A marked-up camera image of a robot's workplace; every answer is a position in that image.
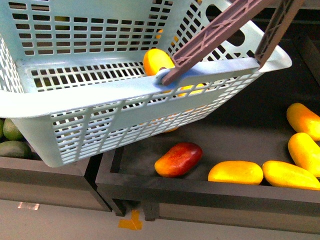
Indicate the light blue plastic basket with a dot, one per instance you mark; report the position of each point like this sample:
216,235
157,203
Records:
72,77

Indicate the dark fruit display tray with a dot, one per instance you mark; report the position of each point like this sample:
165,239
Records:
252,126

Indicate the green avocado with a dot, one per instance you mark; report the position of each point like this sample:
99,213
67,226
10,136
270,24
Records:
15,149
10,131

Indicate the brown basket handle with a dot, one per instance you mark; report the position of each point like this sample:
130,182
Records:
229,22

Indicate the red yellow mango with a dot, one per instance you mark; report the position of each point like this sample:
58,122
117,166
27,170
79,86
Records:
180,159

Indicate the orange floor tape marker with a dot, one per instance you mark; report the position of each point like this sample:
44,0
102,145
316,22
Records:
134,223

